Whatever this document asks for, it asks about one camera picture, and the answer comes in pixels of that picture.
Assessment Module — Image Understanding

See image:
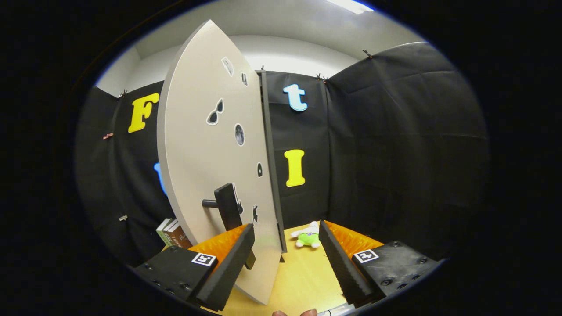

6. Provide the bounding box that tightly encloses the beige cabinet door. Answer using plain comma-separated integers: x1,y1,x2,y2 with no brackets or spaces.
157,19,284,305

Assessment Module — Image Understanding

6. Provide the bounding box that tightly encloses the brown book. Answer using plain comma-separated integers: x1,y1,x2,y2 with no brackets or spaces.
165,220,180,246
169,223,194,249

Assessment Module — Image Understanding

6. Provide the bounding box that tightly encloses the dark grey cabinet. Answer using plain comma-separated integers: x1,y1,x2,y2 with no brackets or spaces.
257,70,288,263

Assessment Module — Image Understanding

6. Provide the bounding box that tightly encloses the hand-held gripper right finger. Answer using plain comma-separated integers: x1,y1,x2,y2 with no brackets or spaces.
318,220,444,308

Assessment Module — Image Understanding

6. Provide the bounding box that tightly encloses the black backdrop cloth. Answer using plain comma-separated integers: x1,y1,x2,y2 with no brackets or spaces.
75,42,490,268

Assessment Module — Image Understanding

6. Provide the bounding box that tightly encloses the long ceiling light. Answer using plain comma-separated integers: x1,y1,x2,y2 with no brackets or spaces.
325,0,375,15

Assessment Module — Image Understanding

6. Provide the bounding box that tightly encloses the black door handle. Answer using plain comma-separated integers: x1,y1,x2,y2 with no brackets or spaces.
202,183,256,270

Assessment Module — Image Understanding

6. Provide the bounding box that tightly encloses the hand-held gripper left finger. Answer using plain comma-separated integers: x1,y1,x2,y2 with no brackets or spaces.
132,223,256,311

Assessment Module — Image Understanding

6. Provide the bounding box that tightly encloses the green white plush toy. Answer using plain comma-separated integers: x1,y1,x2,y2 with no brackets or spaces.
291,221,322,249

